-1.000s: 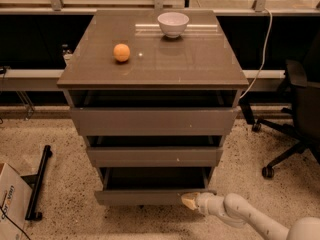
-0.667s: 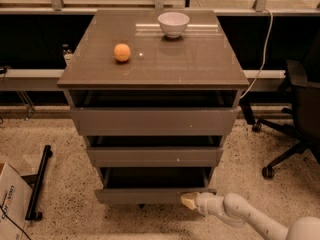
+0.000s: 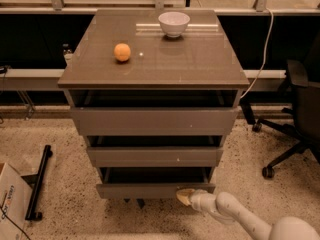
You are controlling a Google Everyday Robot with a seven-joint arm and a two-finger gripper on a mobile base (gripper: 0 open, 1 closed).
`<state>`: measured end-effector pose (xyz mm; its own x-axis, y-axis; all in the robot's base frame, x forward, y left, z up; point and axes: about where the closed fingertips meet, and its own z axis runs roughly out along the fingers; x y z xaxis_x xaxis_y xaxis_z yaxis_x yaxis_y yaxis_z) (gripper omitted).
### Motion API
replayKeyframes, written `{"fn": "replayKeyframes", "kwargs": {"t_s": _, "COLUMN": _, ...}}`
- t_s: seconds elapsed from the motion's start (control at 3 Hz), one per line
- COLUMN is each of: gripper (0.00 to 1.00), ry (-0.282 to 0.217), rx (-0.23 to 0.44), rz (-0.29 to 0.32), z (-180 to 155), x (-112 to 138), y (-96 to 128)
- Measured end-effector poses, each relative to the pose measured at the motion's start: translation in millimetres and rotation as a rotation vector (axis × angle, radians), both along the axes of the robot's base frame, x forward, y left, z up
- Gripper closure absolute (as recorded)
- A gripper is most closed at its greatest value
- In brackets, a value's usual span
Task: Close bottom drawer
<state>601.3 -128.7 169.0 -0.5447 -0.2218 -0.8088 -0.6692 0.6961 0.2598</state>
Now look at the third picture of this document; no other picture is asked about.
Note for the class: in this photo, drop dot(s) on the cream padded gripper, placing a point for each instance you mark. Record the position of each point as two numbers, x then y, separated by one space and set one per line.
199 200

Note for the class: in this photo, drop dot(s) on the grey bottom drawer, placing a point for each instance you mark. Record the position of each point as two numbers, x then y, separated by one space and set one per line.
152 182

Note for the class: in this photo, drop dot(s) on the grey drawer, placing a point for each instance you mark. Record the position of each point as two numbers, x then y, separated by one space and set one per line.
155 151
152 182
152 113

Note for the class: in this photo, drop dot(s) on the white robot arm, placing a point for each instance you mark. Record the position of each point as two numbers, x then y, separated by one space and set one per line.
226 209

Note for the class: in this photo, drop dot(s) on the grey middle drawer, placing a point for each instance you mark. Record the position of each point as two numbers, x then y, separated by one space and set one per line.
155 151

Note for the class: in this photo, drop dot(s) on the grey drawer cabinet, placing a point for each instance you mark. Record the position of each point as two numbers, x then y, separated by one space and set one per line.
201 59

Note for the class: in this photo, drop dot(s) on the grey top drawer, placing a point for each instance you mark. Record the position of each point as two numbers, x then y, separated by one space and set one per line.
152 113

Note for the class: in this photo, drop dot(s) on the black metal stand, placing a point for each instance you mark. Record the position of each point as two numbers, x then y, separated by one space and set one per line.
35 182

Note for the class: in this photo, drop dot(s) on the orange fruit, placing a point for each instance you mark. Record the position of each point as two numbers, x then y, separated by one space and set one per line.
122 52

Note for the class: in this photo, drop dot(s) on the black office chair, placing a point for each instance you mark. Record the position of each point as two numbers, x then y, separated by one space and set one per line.
302 77

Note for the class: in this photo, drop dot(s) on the cardboard box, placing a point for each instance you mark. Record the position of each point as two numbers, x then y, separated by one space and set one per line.
15 194

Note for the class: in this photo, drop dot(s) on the white ceramic bowl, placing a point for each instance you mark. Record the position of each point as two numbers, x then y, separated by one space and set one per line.
173 24

